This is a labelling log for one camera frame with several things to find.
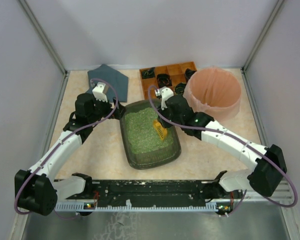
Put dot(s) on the folded grey-blue cloth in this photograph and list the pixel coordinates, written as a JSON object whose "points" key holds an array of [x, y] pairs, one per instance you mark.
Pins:
{"points": [[112, 76]]}

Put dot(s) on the dark grey litter box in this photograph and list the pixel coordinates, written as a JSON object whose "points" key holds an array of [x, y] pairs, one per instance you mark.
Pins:
{"points": [[153, 159]]}

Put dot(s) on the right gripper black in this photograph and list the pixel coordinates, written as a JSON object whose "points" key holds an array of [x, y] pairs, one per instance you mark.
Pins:
{"points": [[165, 118]]}

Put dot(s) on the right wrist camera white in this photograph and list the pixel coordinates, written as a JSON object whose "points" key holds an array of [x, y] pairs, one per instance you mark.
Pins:
{"points": [[164, 94]]}

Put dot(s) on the rolled tie green pattern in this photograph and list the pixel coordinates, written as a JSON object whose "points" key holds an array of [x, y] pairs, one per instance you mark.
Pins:
{"points": [[148, 73]]}

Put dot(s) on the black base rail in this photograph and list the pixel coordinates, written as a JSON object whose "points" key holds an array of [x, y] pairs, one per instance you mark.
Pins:
{"points": [[154, 196]]}

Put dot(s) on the yellow litter scoop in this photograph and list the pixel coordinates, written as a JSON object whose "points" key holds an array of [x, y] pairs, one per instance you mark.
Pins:
{"points": [[161, 131]]}

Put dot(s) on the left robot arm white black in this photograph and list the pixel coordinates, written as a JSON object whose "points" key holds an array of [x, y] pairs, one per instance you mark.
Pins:
{"points": [[36, 190]]}

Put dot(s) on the orange wooden compartment tray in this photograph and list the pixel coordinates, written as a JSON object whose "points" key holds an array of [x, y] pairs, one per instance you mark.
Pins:
{"points": [[174, 76]]}

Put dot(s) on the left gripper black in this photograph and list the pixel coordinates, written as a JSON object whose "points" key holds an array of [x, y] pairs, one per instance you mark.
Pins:
{"points": [[115, 108]]}

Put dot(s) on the rolled tie orange pattern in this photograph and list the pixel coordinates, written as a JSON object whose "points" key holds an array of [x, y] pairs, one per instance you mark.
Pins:
{"points": [[163, 80]]}

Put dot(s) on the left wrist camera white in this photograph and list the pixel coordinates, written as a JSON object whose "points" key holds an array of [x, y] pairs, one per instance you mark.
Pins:
{"points": [[100, 92]]}

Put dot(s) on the trash bin with pink bag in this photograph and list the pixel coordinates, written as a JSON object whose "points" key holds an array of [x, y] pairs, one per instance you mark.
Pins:
{"points": [[214, 91]]}

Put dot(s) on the rolled tie yellow floral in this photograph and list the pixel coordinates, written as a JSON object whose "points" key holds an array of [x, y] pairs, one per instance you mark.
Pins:
{"points": [[179, 89]]}

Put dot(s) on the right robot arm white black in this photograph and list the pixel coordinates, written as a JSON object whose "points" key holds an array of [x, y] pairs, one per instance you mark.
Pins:
{"points": [[264, 165]]}

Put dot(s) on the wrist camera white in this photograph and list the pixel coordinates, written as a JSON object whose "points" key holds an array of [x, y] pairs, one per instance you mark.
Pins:
{"points": [[164, 94], [100, 92]]}

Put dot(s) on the green litter pellets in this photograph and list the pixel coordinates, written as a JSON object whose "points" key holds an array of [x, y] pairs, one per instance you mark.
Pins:
{"points": [[141, 134]]}

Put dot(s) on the rolled tie dark grey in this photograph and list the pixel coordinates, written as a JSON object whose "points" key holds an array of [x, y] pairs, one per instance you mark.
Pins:
{"points": [[188, 74]]}

